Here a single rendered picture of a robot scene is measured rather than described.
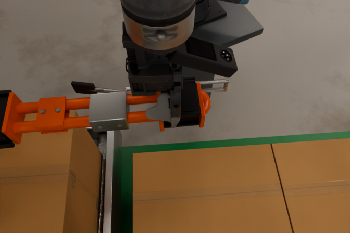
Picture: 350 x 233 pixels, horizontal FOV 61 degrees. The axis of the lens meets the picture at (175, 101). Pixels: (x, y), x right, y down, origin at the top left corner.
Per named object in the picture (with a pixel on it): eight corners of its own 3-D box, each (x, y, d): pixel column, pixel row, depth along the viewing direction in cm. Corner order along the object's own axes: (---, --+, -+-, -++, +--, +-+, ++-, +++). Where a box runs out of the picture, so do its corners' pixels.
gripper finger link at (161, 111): (147, 128, 56) (143, 87, 50) (179, 126, 56) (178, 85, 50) (147, 139, 53) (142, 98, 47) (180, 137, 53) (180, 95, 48)
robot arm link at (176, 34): (191, -26, 38) (200, 29, 34) (189, 3, 43) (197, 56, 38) (121, -23, 38) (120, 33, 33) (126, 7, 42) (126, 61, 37)
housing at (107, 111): (94, 134, 58) (87, 124, 54) (95, 103, 61) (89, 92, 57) (129, 130, 58) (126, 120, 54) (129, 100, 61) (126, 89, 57)
